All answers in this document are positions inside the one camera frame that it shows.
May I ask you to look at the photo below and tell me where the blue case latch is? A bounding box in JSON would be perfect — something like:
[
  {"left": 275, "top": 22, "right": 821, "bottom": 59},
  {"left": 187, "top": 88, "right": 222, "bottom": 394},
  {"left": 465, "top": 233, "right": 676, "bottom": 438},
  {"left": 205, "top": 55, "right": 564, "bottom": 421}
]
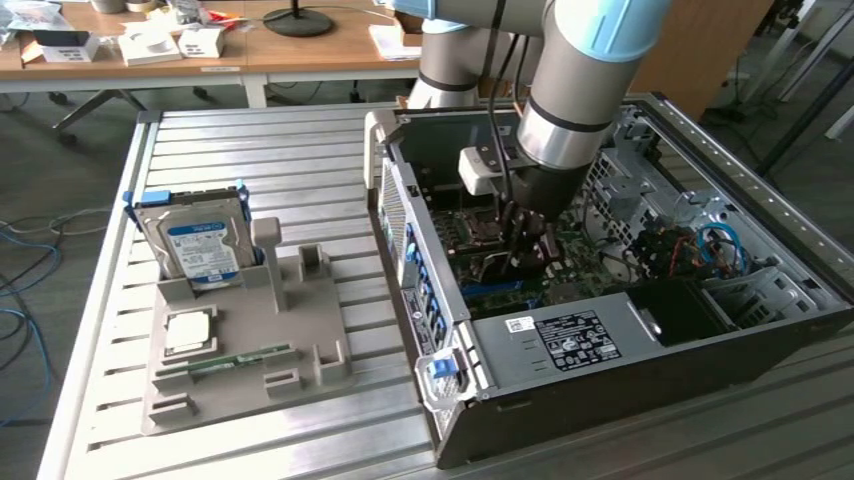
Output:
[{"left": 426, "top": 357, "right": 457, "bottom": 387}]

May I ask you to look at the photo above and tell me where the blue expansion slot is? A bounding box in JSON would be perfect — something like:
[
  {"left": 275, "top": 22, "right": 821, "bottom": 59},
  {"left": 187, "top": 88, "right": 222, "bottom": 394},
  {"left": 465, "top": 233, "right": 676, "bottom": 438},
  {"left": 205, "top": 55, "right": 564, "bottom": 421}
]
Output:
[{"left": 461, "top": 278, "right": 526, "bottom": 297}]

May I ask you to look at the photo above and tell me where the grey floor cable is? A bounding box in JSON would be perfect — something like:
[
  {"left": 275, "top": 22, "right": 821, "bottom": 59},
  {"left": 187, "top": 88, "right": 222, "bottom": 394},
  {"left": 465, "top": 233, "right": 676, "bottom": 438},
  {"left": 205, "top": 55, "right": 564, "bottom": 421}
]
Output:
[{"left": 0, "top": 207, "right": 113, "bottom": 237}]

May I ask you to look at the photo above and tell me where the flat white box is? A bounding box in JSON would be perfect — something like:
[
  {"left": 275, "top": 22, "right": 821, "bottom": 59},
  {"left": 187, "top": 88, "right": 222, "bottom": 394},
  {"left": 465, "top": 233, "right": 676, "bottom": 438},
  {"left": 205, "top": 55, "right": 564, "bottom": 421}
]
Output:
[{"left": 118, "top": 27, "right": 185, "bottom": 67}]

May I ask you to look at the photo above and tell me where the blue wire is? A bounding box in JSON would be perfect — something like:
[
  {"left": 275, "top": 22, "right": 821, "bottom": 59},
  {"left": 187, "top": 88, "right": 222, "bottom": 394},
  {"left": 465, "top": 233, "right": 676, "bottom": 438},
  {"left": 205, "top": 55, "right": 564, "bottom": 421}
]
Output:
[{"left": 697, "top": 222, "right": 749, "bottom": 277}]

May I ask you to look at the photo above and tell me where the green RAM stick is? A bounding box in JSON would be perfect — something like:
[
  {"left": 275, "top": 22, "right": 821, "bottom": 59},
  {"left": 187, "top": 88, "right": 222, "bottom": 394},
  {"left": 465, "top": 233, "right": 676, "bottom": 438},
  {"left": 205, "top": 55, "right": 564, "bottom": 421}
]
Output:
[{"left": 186, "top": 343, "right": 295, "bottom": 374}]

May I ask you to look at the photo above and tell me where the open black PC case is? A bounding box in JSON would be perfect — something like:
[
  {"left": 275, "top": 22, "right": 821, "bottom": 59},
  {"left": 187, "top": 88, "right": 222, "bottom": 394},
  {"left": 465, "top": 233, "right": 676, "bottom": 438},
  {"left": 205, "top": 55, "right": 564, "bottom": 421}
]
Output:
[{"left": 364, "top": 91, "right": 854, "bottom": 471}]

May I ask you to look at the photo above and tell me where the CPU socket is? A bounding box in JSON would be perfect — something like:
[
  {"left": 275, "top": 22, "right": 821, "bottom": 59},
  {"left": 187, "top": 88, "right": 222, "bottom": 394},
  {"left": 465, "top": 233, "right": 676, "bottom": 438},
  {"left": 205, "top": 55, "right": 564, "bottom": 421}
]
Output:
[{"left": 464, "top": 207, "right": 508, "bottom": 246}]

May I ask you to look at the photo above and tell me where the grey parts rack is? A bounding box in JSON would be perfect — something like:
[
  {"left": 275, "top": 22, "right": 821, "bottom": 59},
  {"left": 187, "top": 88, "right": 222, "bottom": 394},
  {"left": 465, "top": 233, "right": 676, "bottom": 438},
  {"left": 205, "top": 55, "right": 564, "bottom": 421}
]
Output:
[{"left": 138, "top": 217, "right": 362, "bottom": 437}]

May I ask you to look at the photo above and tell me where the black round lamp base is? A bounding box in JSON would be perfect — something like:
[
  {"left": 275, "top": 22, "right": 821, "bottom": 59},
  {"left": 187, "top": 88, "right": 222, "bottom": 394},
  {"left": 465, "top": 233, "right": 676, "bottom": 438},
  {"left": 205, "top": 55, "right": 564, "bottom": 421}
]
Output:
[{"left": 262, "top": 0, "right": 335, "bottom": 38}]

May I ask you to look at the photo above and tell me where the wooden desk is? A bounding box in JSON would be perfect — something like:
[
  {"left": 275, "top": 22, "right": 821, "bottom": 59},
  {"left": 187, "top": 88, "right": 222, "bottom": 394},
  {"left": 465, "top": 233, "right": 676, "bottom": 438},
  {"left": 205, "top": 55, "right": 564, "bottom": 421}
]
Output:
[{"left": 0, "top": 0, "right": 613, "bottom": 109}]

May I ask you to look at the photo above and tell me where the white box with black lid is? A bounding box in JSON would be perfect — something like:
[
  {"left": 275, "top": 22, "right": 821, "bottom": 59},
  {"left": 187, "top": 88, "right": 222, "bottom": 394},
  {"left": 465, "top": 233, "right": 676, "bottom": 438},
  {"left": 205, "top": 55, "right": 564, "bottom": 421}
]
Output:
[{"left": 38, "top": 30, "right": 102, "bottom": 64}]

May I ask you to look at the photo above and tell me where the graphics card with black fan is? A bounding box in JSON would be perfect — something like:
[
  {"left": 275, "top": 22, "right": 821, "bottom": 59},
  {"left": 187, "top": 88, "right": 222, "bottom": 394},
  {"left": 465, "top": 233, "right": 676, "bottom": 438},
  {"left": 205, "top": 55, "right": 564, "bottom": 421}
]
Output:
[{"left": 474, "top": 248, "right": 557, "bottom": 282}]

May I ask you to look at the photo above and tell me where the small white labelled box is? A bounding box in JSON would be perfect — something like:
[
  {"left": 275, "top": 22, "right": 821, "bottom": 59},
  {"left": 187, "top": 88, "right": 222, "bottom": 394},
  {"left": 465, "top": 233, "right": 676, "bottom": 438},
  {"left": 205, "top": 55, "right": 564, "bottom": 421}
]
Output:
[{"left": 178, "top": 27, "right": 227, "bottom": 59}]

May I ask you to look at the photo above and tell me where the wooden cabinet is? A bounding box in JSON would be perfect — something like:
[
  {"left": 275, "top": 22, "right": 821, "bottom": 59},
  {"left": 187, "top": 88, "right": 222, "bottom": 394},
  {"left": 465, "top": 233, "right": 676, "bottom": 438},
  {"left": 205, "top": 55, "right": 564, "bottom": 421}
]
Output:
[{"left": 626, "top": 0, "right": 780, "bottom": 121}]

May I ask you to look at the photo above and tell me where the hard disk with blue bracket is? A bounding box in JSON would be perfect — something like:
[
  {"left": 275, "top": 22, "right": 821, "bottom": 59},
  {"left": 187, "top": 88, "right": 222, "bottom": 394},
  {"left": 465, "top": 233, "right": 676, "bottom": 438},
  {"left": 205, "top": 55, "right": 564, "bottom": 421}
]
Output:
[{"left": 121, "top": 179, "right": 259, "bottom": 294}]

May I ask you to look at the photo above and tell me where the grey power supply unit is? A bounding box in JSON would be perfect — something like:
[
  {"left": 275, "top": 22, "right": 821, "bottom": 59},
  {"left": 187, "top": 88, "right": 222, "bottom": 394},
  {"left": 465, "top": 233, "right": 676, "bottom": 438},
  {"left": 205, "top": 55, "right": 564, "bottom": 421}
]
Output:
[{"left": 470, "top": 292, "right": 669, "bottom": 391}]

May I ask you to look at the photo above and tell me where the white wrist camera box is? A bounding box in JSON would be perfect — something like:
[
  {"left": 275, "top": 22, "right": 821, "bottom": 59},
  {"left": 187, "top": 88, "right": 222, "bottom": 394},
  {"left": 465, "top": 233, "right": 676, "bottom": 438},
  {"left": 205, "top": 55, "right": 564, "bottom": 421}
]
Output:
[{"left": 457, "top": 147, "right": 513, "bottom": 197}]

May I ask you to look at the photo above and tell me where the green motherboard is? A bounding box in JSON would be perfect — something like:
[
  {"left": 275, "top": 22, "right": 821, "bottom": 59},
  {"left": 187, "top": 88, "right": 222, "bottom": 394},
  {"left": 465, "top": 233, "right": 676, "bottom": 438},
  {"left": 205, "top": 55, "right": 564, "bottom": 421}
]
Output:
[{"left": 426, "top": 184, "right": 636, "bottom": 321}]

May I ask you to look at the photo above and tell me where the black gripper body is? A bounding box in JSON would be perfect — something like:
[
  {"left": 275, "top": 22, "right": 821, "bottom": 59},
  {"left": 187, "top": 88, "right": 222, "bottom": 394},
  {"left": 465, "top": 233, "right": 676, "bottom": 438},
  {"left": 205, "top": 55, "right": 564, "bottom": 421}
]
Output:
[{"left": 493, "top": 163, "right": 590, "bottom": 219}]

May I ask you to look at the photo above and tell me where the blue floor cable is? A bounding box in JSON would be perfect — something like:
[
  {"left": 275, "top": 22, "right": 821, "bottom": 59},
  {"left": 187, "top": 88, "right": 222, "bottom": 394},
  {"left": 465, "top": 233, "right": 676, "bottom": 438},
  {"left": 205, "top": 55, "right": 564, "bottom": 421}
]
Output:
[{"left": 0, "top": 219, "right": 63, "bottom": 427}]

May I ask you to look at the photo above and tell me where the white paper stack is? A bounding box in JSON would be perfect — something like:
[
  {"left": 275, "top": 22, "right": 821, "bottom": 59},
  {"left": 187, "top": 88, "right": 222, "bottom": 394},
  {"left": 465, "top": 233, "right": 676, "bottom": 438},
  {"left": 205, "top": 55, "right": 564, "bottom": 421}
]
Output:
[{"left": 369, "top": 23, "right": 424, "bottom": 62}]

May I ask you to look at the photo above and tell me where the metal disk bay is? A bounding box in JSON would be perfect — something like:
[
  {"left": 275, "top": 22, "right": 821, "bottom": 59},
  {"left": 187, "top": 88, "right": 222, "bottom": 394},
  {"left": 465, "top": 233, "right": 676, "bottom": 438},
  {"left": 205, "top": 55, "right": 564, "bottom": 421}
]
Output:
[{"left": 701, "top": 267, "right": 821, "bottom": 331}]

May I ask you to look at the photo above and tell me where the silver CPU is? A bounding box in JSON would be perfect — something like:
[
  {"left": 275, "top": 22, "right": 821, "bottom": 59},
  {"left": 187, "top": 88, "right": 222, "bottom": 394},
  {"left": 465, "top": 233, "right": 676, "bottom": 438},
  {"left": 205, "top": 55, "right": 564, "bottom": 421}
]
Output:
[{"left": 163, "top": 314, "right": 215, "bottom": 352}]

